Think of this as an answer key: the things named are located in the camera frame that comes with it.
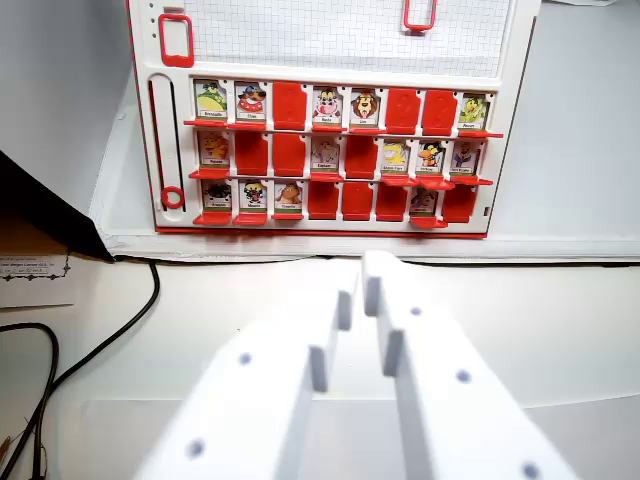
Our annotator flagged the white printed paper sheet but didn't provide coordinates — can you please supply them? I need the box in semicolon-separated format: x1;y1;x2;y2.
0;252;76;310

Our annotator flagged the black box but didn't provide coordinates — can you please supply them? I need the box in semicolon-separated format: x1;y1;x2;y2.
0;148;117;264

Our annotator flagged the red and white game board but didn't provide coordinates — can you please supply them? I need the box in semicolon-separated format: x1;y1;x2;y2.
124;0;543;242

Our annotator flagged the black cable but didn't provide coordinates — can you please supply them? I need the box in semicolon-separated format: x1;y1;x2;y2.
47;258;161;391
0;322;61;480

